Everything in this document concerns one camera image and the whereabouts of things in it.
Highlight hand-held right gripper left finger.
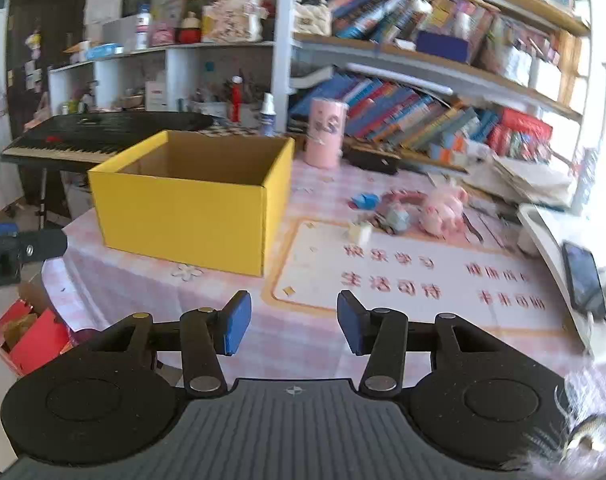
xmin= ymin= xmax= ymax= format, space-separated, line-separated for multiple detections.
xmin=90 ymin=290 xmax=253 ymax=401

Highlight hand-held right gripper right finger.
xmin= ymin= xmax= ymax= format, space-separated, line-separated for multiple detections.
xmin=336 ymin=290 xmax=498 ymax=401

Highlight yellow cardboard box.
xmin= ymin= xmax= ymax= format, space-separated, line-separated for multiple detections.
xmin=87 ymin=130 xmax=296 ymax=278

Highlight pink checkered desktop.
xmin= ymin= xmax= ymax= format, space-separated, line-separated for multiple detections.
xmin=40 ymin=154 xmax=606 ymax=397

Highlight printed desk mat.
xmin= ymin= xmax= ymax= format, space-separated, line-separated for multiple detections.
xmin=262 ymin=216 xmax=584 ymax=339

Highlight red cardboard box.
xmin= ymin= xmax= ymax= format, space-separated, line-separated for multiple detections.
xmin=0 ymin=297 xmax=75 ymax=379

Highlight teal toy car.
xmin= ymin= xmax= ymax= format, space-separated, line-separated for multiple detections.
xmin=377 ymin=204 xmax=412 ymax=235

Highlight black electronic keyboard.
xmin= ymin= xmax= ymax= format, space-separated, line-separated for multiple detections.
xmin=0 ymin=111 xmax=217 ymax=165

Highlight pink plush pig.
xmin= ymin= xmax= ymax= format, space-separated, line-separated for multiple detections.
xmin=419 ymin=185 xmax=470 ymax=237

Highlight dark brown box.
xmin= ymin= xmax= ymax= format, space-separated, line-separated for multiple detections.
xmin=342 ymin=141 xmax=402 ymax=175

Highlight pink cylinder container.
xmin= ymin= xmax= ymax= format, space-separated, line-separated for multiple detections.
xmin=304 ymin=98 xmax=348 ymax=169

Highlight blue tissue pack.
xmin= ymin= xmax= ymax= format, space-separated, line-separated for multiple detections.
xmin=85 ymin=43 xmax=124 ymax=61

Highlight white spray bottle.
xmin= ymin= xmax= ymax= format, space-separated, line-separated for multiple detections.
xmin=259 ymin=92 xmax=277 ymax=136

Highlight white board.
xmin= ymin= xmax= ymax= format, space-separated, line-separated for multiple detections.
xmin=516 ymin=204 xmax=606 ymax=357

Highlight row of colourful books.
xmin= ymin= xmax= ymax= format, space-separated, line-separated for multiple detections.
xmin=289 ymin=72 xmax=500 ymax=155

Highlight white low shelf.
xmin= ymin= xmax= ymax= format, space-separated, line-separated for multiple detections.
xmin=48 ymin=41 xmax=277 ymax=122

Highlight stack of papers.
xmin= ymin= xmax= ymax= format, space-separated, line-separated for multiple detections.
xmin=475 ymin=156 xmax=574 ymax=209

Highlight black smartphone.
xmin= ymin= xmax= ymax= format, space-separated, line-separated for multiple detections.
xmin=562 ymin=241 xmax=606 ymax=319

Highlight clear bottle blue label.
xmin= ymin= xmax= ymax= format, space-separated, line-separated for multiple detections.
xmin=136 ymin=3 xmax=152 ymax=51

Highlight pink small box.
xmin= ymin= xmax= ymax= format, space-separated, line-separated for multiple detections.
xmin=150 ymin=22 xmax=177 ymax=47

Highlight grey fuzzy fabric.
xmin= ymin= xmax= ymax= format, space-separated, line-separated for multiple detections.
xmin=527 ymin=360 xmax=606 ymax=477

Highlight red printed box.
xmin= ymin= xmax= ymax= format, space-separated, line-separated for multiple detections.
xmin=487 ymin=108 xmax=554 ymax=162

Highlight white wooden bookshelf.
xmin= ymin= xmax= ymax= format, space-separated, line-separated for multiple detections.
xmin=272 ymin=0 xmax=600 ymax=211

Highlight navy blue box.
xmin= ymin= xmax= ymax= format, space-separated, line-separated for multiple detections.
xmin=415 ymin=29 xmax=472 ymax=64

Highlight pink floral ornament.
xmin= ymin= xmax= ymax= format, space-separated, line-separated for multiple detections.
xmin=201 ymin=0 xmax=264 ymax=44

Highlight row of leaning books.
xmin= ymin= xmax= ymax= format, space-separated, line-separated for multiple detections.
xmin=328 ymin=0 xmax=486 ymax=47

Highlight white quilted handbag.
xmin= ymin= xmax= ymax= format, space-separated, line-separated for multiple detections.
xmin=294 ymin=0 xmax=332 ymax=37

